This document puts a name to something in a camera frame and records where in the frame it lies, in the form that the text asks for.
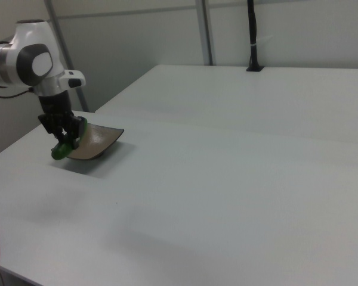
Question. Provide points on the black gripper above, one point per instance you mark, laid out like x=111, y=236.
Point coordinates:
x=55, y=107

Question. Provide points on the green cucumber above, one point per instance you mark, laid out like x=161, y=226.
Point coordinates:
x=61, y=150

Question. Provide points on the square brown ceramic plate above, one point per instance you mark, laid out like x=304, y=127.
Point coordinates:
x=98, y=140

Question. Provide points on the black pole with base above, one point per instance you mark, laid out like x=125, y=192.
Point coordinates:
x=252, y=35

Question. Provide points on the grey horizontal wall rail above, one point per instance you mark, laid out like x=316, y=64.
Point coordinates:
x=128, y=12

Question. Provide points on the upright grey metal frame post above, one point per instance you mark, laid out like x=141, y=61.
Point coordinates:
x=204, y=32

